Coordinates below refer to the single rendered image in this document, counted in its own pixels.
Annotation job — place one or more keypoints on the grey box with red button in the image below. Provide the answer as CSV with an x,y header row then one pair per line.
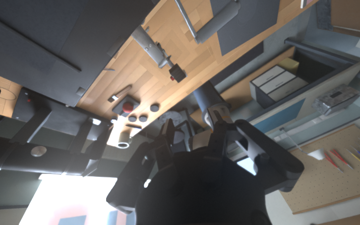
x,y
125,106

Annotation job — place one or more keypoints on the yellow screwdriver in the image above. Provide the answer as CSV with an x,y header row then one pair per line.
x,y
354,155

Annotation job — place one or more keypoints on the dark grey hard transit case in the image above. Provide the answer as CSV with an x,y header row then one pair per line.
x,y
42,37

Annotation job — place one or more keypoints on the black round disc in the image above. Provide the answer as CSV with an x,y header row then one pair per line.
x,y
143,118
132,118
154,108

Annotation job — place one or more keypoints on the silver-rimmed grey cylinder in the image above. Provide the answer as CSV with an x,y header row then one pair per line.
x,y
123,139

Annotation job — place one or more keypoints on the speckled grey round plate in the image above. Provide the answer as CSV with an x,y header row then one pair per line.
x,y
170,118

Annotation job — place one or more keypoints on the grey metallic box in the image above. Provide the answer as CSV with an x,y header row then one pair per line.
x,y
336,100

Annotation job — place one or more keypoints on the white cone lamp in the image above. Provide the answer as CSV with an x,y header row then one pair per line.
x,y
316,154

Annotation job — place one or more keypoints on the grey tool with black knob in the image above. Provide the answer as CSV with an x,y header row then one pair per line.
x,y
152,46

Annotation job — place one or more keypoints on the yellow box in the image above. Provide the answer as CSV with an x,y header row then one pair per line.
x,y
289,65

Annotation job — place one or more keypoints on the speckled grey block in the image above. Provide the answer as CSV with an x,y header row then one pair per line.
x,y
323,14

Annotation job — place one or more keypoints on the tan pegboard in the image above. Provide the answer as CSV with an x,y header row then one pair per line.
x,y
330,184

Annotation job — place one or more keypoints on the grey drawer cabinet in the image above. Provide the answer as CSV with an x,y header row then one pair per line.
x,y
276,85

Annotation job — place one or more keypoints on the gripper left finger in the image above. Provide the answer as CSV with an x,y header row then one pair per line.
x,y
142,162

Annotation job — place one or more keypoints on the dark grey bench mat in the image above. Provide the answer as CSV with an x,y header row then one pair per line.
x,y
245,22

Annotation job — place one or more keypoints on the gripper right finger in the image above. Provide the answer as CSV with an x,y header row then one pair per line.
x,y
270,159

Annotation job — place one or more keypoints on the black stand with clamps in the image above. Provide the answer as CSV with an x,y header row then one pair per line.
x,y
48,156

